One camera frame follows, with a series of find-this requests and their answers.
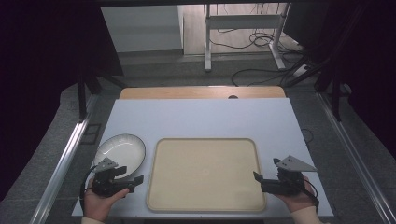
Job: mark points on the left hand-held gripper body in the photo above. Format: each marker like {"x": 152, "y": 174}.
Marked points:
{"x": 104, "y": 183}

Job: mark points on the person's right hand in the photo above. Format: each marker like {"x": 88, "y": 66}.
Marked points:
{"x": 300, "y": 200}

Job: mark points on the white power strip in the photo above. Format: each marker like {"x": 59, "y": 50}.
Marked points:
{"x": 301, "y": 70}

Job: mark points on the black floor frame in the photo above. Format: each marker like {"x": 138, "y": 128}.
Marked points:
{"x": 91, "y": 133}

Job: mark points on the white plate with dark rim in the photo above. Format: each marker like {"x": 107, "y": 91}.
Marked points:
{"x": 124, "y": 151}

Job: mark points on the dark curtain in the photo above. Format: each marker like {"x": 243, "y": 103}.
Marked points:
{"x": 370, "y": 62}
{"x": 37, "y": 77}

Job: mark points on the beige tray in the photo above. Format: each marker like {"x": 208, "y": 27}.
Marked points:
{"x": 205, "y": 174}

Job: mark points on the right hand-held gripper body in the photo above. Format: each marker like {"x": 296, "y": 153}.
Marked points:
{"x": 288, "y": 183}

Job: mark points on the white cabinet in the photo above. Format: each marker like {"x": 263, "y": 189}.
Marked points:
{"x": 140, "y": 28}

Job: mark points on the aluminium rail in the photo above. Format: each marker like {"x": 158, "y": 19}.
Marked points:
{"x": 358, "y": 155}
{"x": 62, "y": 165}

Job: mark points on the person's left hand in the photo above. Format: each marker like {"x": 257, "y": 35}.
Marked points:
{"x": 96, "y": 205}

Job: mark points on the black metal stand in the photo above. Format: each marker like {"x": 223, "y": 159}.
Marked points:
{"x": 82, "y": 99}
{"x": 335, "y": 99}

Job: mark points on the white metal desk frame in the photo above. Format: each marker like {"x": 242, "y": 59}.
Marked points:
{"x": 243, "y": 21}

